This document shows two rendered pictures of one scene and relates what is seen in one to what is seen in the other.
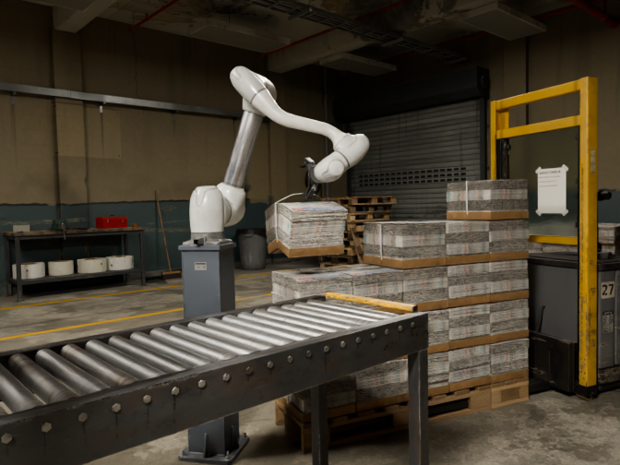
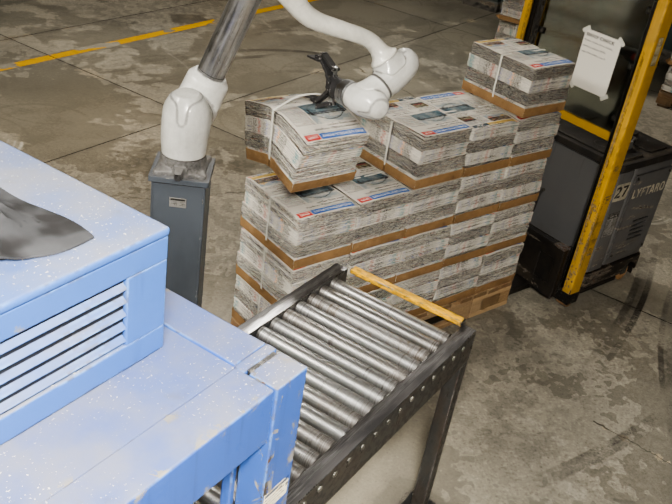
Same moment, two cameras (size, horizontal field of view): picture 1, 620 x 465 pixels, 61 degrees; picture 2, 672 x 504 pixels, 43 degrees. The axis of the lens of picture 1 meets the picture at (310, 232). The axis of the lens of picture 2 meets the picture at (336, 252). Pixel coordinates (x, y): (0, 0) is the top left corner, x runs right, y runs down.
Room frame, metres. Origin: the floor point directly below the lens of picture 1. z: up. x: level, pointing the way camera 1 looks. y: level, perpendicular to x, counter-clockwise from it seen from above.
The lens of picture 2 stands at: (-0.24, 0.78, 2.32)
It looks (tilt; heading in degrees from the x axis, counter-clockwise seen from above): 30 degrees down; 342
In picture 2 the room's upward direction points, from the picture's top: 9 degrees clockwise
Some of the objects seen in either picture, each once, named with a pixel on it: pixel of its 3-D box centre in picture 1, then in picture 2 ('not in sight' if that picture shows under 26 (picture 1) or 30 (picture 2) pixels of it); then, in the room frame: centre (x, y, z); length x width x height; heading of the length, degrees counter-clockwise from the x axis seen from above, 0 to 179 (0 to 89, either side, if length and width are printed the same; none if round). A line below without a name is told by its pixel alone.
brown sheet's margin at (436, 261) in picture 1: (402, 259); (408, 160); (2.87, -0.51, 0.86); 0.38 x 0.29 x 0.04; 26
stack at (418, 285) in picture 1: (384, 341); (368, 255); (2.81, -0.39, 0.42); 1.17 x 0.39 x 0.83; 114
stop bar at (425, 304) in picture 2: (368, 301); (406, 294); (1.93, -0.21, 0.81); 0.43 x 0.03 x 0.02; 42
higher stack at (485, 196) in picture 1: (486, 288); (490, 181); (3.11, -1.05, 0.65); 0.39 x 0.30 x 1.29; 24
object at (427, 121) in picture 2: (403, 222); (418, 115); (2.87, -0.51, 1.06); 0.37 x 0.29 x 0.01; 26
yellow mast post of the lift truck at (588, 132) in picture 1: (585, 233); (620, 133); (2.99, -1.59, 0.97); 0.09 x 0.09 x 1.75; 24
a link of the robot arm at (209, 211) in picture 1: (208, 208); (185, 121); (2.48, 0.48, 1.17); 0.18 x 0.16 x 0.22; 164
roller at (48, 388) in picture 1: (41, 383); not in sight; (1.19, 0.63, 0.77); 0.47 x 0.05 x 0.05; 42
